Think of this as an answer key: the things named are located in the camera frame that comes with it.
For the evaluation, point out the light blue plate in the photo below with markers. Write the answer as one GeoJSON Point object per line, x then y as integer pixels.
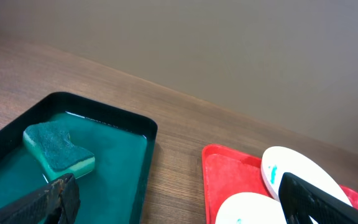
{"type": "Point", "coordinates": [250, 208]}

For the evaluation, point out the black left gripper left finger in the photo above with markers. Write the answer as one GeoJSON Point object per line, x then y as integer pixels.
{"type": "Point", "coordinates": [57, 202]}

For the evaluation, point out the red plastic tray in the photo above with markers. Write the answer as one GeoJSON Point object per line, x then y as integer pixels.
{"type": "Point", "coordinates": [227, 172]}

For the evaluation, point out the green yellow sponge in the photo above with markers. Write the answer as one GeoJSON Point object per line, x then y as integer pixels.
{"type": "Point", "coordinates": [51, 146]}

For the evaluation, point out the white plate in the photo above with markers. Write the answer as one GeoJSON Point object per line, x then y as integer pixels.
{"type": "Point", "coordinates": [278, 160]}

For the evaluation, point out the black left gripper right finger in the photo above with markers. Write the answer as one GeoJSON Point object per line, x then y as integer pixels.
{"type": "Point", "coordinates": [302, 203]}

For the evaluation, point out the black water tray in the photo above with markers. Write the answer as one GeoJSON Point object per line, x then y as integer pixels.
{"type": "Point", "coordinates": [122, 143]}

